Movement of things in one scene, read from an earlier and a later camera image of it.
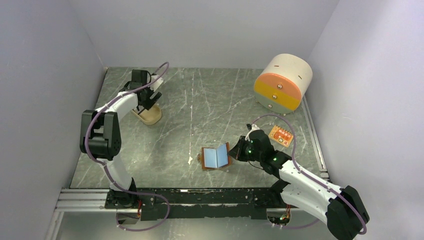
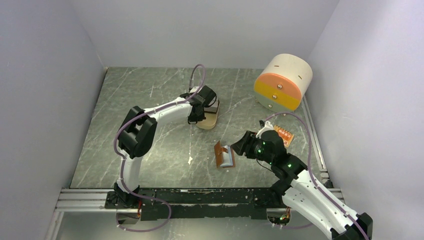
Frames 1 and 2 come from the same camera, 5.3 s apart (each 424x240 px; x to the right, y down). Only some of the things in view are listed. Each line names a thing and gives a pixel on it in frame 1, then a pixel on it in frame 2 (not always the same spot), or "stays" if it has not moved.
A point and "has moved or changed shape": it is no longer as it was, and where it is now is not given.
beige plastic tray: [151, 116] has moved or changed shape
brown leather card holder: [215, 158] has moved or changed shape
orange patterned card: [281, 136] stays
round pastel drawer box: [281, 86] stays
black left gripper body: [149, 102] -> [196, 118]
